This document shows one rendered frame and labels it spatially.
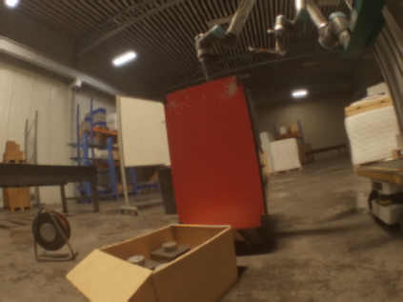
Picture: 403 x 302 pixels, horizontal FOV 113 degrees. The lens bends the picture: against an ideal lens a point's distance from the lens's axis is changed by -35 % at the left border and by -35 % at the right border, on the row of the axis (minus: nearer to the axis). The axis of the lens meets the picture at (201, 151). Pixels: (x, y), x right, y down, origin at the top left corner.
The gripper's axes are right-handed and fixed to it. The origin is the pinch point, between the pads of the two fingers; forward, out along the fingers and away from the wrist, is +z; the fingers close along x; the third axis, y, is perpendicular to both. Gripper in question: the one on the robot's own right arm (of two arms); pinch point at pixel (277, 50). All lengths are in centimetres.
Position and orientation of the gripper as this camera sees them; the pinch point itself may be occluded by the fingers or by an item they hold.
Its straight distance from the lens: 148.6
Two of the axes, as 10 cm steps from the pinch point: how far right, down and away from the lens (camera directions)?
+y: 9.1, 2.3, -3.4
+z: -2.8, 9.6, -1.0
